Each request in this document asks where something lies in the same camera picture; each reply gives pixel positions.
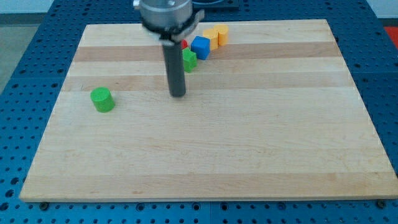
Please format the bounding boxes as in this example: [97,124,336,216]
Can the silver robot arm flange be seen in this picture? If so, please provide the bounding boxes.
[132,0,205,45]

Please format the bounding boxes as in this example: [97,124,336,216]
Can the green star block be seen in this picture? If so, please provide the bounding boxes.
[182,47,197,73]

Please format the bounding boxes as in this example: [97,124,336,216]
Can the yellow star block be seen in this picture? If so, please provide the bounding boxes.
[202,28,218,50]

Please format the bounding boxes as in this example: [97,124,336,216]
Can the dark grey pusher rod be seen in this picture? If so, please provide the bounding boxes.
[162,42,186,98]

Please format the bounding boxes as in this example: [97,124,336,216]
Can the blue cube block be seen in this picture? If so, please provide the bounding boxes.
[191,36,210,60]

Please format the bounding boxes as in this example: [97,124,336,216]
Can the red block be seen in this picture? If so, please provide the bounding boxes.
[181,39,188,50]

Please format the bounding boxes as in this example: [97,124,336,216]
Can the light wooden board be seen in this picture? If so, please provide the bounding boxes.
[20,19,397,202]

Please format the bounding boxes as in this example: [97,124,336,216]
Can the yellow cylinder block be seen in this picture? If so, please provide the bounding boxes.
[213,24,229,46]

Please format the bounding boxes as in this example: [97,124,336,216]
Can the green cylinder block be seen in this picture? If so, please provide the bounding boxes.
[90,86,115,113]

